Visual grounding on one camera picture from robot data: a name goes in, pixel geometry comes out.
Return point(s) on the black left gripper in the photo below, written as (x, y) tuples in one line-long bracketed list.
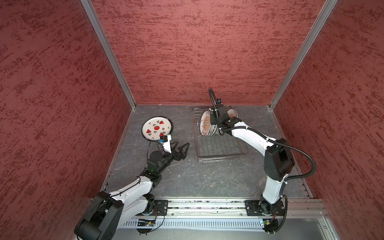
[(182, 155)]

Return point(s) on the white watermelon pattern plate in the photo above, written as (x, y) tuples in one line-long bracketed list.
[(156, 128)]

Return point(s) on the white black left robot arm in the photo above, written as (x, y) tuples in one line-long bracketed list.
[(107, 211)]

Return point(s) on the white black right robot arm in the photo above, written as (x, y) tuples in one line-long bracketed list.
[(278, 161)]

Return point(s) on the white rear sunburst plate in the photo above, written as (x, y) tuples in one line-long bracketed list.
[(232, 113)]

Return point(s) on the white blue striped plate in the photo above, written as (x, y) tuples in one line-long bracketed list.
[(214, 131)]

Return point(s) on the white sunburst pattern plate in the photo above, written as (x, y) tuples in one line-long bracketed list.
[(206, 128)]

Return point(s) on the left small circuit board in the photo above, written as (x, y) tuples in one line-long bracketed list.
[(146, 224)]

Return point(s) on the small circuit board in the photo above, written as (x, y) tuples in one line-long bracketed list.
[(146, 224), (270, 225)]

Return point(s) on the right small circuit board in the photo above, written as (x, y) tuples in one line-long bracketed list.
[(270, 225)]

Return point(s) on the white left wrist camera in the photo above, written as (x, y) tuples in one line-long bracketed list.
[(165, 141)]

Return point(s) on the metal wire dish rack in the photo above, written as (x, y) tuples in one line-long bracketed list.
[(217, 147)]

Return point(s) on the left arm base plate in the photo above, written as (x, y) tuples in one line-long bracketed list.
[(159, 207)]

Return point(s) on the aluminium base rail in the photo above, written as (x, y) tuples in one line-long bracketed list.
[(304, 216)]

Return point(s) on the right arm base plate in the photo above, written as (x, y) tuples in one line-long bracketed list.
[(255, 207)]

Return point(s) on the aluminium left corner post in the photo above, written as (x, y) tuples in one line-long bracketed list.
[(97, 26)]

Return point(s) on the aluminium corner post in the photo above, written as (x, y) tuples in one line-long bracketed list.
[(97, 26), (318, 24)]

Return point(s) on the aluminium right corner post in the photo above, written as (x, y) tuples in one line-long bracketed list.
[(318, 24)]

